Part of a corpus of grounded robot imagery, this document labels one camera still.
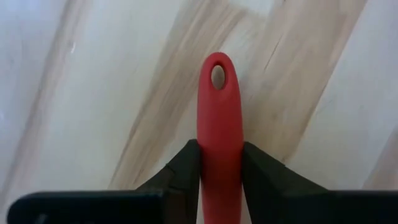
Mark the red slotted spoon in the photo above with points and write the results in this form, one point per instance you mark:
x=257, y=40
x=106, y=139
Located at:
x=220, y=124

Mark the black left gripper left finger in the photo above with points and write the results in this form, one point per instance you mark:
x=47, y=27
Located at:
x=109, y=208

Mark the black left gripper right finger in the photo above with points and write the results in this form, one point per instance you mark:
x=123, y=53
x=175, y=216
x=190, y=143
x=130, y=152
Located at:
x=311, y=208

